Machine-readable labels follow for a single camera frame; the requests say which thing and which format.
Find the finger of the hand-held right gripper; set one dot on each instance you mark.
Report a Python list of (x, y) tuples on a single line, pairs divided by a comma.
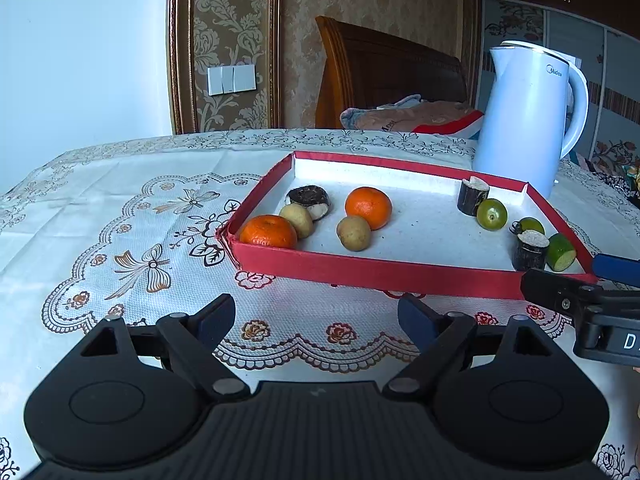
[(550, 287), (620, 269)]

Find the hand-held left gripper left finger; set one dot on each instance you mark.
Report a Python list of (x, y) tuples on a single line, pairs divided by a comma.
[(215, 320)]

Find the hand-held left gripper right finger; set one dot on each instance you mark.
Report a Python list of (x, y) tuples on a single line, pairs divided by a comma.
[(417, 320)]

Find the cut green fruit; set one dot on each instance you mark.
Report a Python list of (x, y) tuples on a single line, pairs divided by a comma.
[(560, 252)]

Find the round green fruit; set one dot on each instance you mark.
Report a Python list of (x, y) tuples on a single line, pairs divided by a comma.
[(491, 214), (526, 224)]

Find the red cardboard tray box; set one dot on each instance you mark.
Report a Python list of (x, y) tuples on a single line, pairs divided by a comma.
[(425, 240)]

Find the orange tangerine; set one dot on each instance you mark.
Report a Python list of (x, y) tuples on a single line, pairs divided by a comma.
[(368, 207), (268, 232)]

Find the colourful patterned cloth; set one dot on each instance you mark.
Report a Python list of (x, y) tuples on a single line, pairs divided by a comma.
[(620, 172)]

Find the floral embroidered tablecloth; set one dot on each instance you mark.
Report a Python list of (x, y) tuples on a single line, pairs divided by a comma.
[(100, 210)]

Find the white electric kettle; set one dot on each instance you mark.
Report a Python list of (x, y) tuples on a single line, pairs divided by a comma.
[(520, 120)]

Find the red white striped cloth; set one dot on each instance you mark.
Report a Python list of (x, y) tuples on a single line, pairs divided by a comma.
[(447, 124)]

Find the tan plush blanket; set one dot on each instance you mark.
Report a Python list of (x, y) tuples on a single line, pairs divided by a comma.
[(395, 116)]

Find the floral sliding door wardrobe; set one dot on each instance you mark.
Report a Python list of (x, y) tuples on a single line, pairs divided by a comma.
[(610, 35)]

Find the brown wooden headboard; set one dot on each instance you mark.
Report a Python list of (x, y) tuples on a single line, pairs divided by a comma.
[(390, 70)]

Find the white wall light switch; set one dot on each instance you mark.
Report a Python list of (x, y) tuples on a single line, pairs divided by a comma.
[(231, 80)]

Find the gold wall moulding frame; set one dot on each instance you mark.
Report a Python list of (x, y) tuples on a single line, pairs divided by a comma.
[(175, 60)]

